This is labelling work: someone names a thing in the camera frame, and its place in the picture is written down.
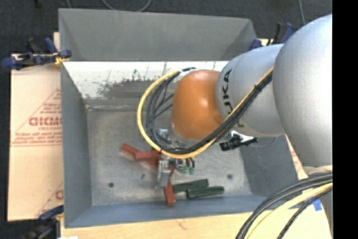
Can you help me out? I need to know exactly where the red-brown block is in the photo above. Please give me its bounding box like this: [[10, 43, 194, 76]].
[[133, 149, 162, 169], [119, 143, 139, 161], [163, 179, 177, 207]]

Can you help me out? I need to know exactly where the dark green flat block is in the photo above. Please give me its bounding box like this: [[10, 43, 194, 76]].
[[186, 186, 225, 200], [172, 179, 210, 193]]

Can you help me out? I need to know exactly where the grey metal bin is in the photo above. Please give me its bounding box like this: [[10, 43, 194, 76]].
[[58, 7, 302, 229]]

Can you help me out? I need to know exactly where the brown cardboard board, red print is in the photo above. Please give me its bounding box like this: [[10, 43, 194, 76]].
[[7, 53, 64, 222]]

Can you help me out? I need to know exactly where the black cylinder on white bracket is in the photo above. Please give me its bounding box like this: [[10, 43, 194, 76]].
[[219, 133, 258, 152]]

